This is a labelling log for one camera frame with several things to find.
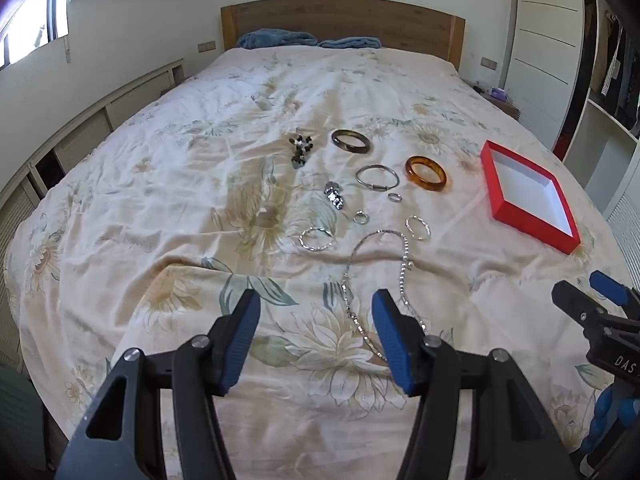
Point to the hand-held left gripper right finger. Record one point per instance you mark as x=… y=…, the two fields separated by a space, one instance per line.
x=392 y=345

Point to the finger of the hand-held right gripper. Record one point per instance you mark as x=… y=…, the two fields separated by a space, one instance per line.
x=612 y=290
x=580 y=307

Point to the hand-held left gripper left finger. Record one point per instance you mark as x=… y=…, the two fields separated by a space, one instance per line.
x=247 y=340

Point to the twisted silver hoop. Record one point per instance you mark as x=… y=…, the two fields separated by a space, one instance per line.
x=320 y=247
x=408 y=229

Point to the red jewelry box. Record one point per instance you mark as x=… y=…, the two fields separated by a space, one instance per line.
x=525 y=185

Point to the thin silver bangle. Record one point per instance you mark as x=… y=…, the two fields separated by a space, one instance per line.
x=382 y=188

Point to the amber bangle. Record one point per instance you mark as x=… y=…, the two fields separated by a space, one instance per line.
x=425 y=186

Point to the dark brown bangle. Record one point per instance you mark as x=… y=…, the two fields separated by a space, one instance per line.
x=367 y=146

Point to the person's right hand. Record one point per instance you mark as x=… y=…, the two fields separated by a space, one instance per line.
x=602 y=420

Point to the open closet shelf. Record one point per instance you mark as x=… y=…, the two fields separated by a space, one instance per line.
x=600 y=150

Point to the floral bedspread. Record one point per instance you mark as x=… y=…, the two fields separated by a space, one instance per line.
x=200 y=185

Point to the wooden nightstand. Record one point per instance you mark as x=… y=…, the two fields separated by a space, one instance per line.
x=502 y=107

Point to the hanging clothes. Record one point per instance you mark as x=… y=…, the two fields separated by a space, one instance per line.
x=620 y=75

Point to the purple box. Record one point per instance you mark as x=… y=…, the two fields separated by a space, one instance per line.
x=498 y=93

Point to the white wardrobe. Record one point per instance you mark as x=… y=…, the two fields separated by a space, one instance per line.
x=545 y=35

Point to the blue pillow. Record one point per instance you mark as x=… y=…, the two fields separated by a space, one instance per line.
x=350 y=42
x=275 y=39

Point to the wooden headboard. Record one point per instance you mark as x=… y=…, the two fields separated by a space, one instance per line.
x=350 y=20

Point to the window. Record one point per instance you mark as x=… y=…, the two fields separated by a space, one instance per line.
x=30 y=30

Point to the wall switch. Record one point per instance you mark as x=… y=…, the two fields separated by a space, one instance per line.
x=206 y=47
x=488 y=62

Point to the white low wall cabinet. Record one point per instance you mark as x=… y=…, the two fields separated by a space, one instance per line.
x=135 y=92

